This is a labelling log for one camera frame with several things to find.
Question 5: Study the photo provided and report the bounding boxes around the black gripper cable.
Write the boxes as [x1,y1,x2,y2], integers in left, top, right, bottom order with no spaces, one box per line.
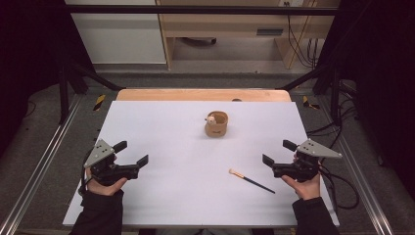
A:
[317,162,361,211]
[77,156,94,198]

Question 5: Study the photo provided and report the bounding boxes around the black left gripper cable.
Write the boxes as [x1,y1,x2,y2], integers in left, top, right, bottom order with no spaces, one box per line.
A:
[77,156,94,198]

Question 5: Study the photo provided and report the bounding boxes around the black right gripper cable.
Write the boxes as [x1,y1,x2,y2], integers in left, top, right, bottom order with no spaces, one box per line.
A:
[317,162,361,211]

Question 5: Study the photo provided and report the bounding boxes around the black handled makeup brush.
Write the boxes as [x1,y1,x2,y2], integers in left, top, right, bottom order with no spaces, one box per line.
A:
[228,168,276,195]

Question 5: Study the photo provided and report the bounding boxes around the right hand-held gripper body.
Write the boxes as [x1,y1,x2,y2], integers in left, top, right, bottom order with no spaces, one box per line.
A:
[271,138,344,183]

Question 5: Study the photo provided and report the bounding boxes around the yellow black striped tape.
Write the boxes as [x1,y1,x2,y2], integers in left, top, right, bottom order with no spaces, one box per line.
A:
[92,94,108,113]
[300,95,321,111]

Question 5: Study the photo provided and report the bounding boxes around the light wooden desk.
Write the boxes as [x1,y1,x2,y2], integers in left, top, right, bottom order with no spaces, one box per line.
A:
[156,0,341,71]

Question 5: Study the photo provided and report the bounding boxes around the black horizontal frame bar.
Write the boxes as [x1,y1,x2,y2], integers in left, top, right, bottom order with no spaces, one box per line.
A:
[64,4,340,17]

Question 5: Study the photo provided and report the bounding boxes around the black floor cables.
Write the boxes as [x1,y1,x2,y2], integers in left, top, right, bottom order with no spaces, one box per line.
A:
[305,79,360,152]

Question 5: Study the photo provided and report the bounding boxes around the aluminium rail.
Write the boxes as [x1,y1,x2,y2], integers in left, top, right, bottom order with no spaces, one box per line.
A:
[316,97,395,235]
[0,94,83,235]

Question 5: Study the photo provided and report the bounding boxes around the round wooden brush holder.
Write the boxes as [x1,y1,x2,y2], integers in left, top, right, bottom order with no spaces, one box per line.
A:
[204,110,229,138]

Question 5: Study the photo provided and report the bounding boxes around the black curtain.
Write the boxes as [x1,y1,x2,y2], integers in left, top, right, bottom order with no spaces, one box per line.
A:
[0,0,96,155]
[315,0,415,200]

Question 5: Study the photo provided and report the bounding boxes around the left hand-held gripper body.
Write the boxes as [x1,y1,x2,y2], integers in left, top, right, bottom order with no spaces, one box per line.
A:
[83,138,140,187]

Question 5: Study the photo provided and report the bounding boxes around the grey label plate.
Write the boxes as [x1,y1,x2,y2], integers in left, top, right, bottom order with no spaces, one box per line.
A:
[255,27,285,37]

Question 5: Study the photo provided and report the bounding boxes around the black hanging cables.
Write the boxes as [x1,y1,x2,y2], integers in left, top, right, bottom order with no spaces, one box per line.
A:
[283,1,325,71]

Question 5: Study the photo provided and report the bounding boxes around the white cabinet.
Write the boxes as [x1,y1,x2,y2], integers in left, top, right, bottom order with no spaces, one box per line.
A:
[64,0,167,66]

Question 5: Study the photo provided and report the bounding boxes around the person's right hand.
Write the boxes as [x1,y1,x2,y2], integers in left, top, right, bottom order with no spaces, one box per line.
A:
[280,171,323,202]

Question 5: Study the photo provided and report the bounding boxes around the black metal frame stand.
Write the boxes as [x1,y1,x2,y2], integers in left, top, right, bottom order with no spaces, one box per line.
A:
[58,61,125,125]
[279,62,343,127]

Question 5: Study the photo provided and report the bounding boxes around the person's left hand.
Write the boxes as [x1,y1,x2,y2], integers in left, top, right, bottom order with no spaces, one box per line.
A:
[84,167,128,197]

